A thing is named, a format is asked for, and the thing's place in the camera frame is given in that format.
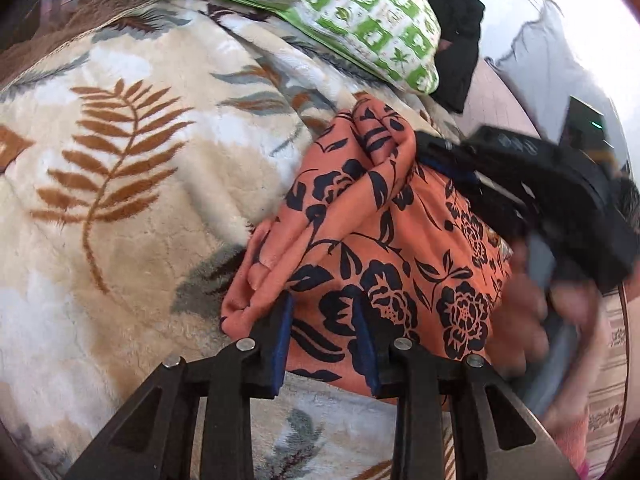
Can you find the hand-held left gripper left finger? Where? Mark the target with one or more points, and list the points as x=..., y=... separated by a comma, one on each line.
x=282, y=340

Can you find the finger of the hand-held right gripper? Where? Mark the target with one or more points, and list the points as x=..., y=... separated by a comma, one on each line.
x=490, y=210
x=445, y=155

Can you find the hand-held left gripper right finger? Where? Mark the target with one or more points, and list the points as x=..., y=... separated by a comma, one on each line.
x=365, y=345

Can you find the orange floral shirt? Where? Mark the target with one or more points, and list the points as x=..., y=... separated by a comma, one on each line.
x=375, y=240

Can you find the person's right hand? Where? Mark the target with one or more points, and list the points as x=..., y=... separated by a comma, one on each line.
x=520, y=310

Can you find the pink bolster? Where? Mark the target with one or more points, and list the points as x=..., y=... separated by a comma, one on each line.
x=495, y=105

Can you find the black garment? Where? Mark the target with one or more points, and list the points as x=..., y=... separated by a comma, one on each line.
x=460, y=35

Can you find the light blue pillow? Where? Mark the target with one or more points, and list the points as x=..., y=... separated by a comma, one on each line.
x=550, y=70

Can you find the green checked pillow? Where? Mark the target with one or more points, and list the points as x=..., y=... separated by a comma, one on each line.
x=340, y=15

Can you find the leaf print blanket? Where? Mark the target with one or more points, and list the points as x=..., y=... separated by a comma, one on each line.
x=150, y=210

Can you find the striped sofa cushion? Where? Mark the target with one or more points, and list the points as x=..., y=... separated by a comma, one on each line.
x=607, y=385

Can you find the brown fringed cloth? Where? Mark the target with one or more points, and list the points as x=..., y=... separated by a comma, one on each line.
x=75, y=25

